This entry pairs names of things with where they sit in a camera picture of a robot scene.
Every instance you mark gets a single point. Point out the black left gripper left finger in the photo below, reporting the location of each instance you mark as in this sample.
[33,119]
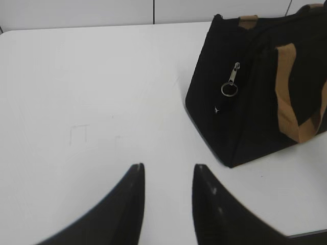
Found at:
[116,219]

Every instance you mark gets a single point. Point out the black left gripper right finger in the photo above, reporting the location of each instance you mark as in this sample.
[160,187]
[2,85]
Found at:
[219,218]

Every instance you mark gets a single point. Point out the metal zipper pull with strap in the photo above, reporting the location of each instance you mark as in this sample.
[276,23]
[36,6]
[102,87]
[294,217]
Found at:
[227,91]

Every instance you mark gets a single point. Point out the black canvas tote bag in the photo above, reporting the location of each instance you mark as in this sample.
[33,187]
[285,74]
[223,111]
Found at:
[281,99]

